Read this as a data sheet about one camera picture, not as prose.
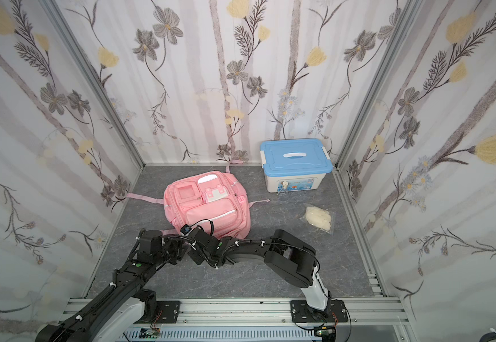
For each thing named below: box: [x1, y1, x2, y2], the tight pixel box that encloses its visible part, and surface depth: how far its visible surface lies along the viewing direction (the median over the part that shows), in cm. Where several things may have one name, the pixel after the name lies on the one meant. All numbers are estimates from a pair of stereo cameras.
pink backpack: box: [126, 160, 271, 240], surface depth 100 cm
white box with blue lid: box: [260, 138, 333, 194], surface depth 103 cm
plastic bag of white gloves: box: [299, 202, 335, 236], surface depth 100 cm
